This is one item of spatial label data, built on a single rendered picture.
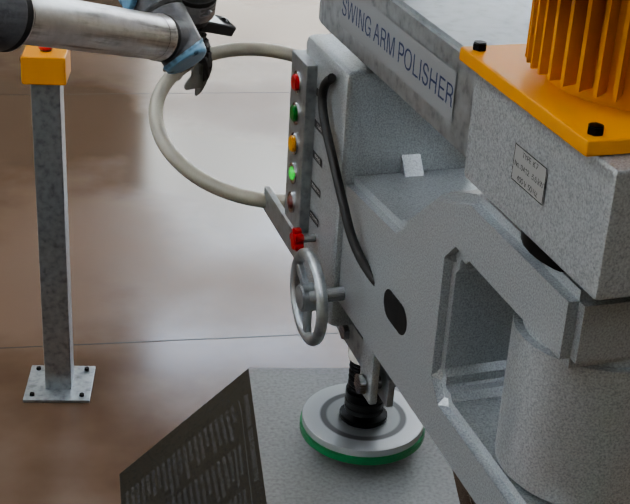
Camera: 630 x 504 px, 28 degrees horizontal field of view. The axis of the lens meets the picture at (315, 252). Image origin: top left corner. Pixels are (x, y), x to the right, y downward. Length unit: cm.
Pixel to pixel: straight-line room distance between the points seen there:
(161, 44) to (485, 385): 103
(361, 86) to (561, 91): 61
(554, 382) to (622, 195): 30
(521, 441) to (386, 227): 42
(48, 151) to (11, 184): 181
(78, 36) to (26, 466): 178
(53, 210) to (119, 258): 111
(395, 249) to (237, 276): 296
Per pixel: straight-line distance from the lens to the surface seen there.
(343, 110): 182
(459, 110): 144
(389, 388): 189
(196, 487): 230
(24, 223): 506
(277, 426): 227
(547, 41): 124
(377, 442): 215
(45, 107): 356
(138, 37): 229
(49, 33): 210
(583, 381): 135
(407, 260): 165
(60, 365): 392
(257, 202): 245
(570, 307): 127
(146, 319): 435
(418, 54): 154
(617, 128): 117
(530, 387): 139
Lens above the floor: 215
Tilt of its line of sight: 26 degrees down
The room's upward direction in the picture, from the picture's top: 3 degrees clockwise
